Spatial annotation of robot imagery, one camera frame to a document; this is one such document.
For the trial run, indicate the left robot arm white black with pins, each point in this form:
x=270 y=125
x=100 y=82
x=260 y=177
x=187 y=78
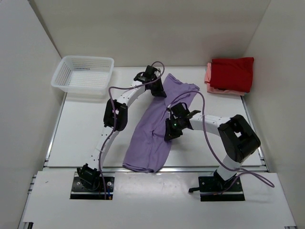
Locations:
x=115 y=120

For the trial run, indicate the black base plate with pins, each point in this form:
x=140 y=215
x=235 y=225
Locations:
x=102 y=189
x=211 y=192

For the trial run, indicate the white plastic basket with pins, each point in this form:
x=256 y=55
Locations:
x=87 y=75

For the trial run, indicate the aluminium rail frame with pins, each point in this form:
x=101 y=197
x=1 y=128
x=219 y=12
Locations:
x=144 y=200

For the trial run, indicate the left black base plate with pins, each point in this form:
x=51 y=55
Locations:
x=102 y=189

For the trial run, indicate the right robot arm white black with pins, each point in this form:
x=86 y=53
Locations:
x=238 y=138

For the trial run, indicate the purple t shirt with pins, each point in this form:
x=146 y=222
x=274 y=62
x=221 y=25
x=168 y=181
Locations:
x=148 y=151

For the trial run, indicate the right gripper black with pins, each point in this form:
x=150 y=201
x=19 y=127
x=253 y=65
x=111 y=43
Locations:
x=170 y=133

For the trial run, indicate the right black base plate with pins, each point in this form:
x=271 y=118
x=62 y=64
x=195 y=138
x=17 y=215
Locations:
x=211 y=192

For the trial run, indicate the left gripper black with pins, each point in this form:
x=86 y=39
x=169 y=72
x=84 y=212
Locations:
x=157 y=88

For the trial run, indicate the red folded t shirt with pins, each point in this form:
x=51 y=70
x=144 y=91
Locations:
x=232 y=74

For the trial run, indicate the pink folded t shirt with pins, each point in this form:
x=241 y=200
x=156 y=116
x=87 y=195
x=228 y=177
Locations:
x=207 y=78

